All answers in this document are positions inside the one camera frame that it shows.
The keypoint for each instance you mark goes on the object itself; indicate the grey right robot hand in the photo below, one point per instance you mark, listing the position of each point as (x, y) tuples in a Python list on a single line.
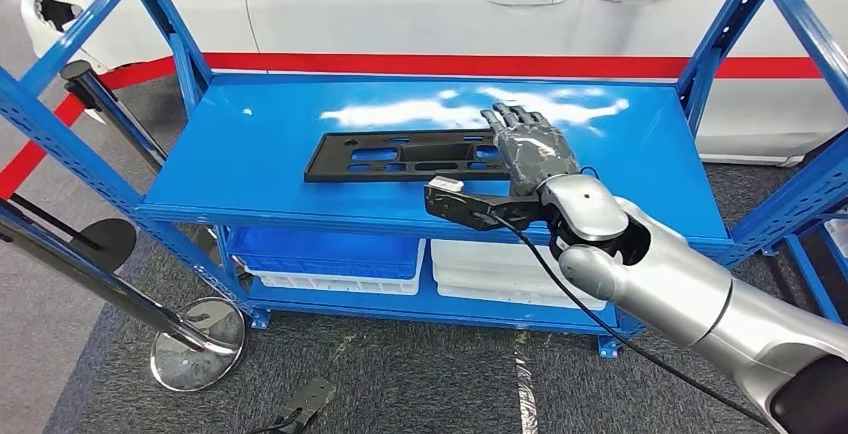
[(536, 149)]

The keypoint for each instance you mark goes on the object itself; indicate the long black plastic part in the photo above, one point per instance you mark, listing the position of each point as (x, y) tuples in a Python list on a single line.
[(344, 159)]

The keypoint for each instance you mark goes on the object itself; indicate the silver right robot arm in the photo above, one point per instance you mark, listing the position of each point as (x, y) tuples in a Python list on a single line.
[(696, 292)]

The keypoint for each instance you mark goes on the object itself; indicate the blue metal shelf rack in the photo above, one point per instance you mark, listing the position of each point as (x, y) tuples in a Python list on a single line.
[(265, 153)]

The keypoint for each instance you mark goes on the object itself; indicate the red barrier belt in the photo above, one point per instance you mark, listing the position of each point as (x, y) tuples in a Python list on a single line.
[(397, 63)]

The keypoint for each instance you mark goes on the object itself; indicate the white car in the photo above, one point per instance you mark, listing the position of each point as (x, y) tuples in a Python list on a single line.
[(397, 0)]

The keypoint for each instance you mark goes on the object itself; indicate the blue plastic crate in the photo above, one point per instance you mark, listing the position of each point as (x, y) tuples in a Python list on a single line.
[(318, 252)]

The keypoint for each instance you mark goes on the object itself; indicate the clear floor tape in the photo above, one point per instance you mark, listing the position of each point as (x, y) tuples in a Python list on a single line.
[(525, 391)]

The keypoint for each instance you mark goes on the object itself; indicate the white crate under blue crate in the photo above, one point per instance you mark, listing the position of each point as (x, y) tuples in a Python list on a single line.
[(331, 285)]

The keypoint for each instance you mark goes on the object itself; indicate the wrist camera with black bracket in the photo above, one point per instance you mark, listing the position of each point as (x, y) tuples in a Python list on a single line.
[(444, 186)]

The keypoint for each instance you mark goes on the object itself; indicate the black bracket at robot's left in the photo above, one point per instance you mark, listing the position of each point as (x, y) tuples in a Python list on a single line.
[(311, 398)]

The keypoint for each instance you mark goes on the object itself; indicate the chrome stanchion post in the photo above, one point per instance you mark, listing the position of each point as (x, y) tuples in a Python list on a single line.
[(119, 120), (199, 351)]

